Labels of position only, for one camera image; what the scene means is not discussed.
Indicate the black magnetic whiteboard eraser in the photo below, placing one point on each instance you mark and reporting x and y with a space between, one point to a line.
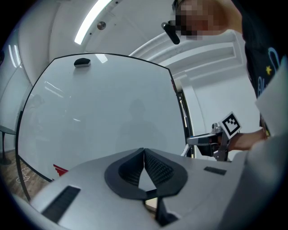
82 61

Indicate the red tape strip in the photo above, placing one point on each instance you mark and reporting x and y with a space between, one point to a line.
174 85

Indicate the person's face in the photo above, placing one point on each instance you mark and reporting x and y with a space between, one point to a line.
213 18

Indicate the red whiteboard eraser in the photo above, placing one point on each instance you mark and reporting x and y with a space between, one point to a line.
59 170

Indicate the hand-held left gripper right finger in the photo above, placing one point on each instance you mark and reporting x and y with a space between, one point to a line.
202 186

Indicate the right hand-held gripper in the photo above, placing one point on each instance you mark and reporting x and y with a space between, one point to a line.
230 125

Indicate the large white whiteboard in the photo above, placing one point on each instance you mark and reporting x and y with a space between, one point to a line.
101 101

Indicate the large whiteboard on stand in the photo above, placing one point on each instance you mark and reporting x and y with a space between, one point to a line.
187 125

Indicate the long ceiling light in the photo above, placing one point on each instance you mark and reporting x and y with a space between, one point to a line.
90 20

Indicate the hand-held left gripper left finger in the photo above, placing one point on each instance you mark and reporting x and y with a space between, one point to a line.
90 191

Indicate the person's right forearm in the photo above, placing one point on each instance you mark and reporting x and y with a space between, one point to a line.
245 140

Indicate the person in dark shirt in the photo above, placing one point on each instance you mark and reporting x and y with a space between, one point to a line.
258 56

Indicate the blue capped marker pen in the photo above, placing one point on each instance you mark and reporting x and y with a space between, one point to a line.
185 151

